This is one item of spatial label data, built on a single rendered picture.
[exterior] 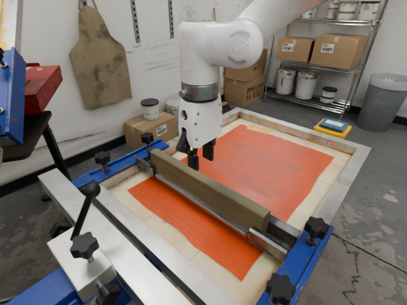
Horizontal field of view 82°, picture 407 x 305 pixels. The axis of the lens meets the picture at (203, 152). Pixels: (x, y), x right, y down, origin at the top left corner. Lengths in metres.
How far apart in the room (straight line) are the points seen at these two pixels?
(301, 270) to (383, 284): 1.44
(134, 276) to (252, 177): 0.47
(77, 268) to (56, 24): 2.18
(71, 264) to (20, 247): 1.70
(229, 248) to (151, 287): 0.21
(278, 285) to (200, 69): 0.38
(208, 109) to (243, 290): 0.36
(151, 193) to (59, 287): 0.34
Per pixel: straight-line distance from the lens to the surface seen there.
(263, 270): 0.57
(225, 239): 0.60
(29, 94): 1.25
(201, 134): 0.49
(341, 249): 1.98
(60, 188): 0.69
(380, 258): 2.07
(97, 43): 2.54
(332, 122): 1.22
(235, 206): 0.54
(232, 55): 0.41
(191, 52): 0.44
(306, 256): 0.55
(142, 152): 0.82
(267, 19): 0.52
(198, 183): 0.59
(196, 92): 0.45
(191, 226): 0.62
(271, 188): 0.75
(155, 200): 0.70
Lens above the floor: 1.43
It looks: 33 degrees down
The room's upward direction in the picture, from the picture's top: straight up
